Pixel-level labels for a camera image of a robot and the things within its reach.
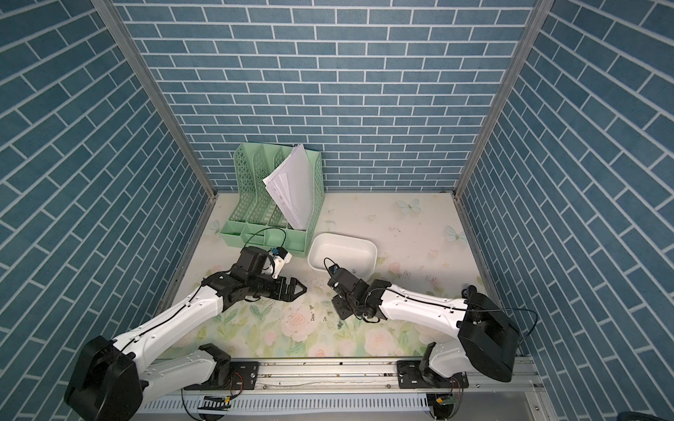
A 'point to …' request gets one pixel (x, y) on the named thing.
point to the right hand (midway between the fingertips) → (340, 302)
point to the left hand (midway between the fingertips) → (301, 289)
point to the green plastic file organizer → (257, 219)
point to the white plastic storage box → (357, 257)
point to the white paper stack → (290, 186)
